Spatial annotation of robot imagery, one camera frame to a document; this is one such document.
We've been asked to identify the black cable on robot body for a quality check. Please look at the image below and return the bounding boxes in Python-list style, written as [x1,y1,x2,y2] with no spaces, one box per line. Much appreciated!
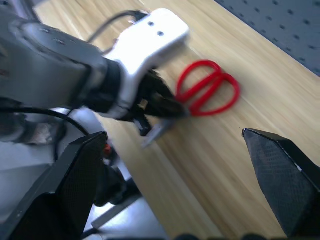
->
[0,106,92,138]

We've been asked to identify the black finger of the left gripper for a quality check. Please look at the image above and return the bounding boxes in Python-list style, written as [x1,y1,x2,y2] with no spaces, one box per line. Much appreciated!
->
[149,83,191,119]
[133,115,153,137]

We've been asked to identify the silver robot torso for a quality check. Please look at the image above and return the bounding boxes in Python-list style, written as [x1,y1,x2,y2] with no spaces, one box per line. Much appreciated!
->
[0,107,168,240]

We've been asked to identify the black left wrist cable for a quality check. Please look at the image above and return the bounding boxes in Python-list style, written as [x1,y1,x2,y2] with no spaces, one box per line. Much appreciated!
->
[86,9,147,43]

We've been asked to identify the dark perforated pegboard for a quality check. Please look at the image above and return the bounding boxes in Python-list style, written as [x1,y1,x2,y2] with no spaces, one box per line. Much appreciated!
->
[213,0,320,77]

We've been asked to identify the red-handled scissors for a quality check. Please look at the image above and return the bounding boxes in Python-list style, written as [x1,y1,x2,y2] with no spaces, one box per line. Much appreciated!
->
[141,59,241,149]

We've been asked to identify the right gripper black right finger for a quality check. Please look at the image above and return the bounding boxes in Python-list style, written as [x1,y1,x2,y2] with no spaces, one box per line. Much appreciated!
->
[241,127,320,238]

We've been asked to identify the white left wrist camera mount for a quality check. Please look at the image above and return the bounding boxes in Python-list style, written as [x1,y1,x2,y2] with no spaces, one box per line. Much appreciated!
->
[104,8,190,120]

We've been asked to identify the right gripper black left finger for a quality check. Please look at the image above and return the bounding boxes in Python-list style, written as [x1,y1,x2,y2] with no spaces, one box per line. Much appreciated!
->
[0,130,109,240]

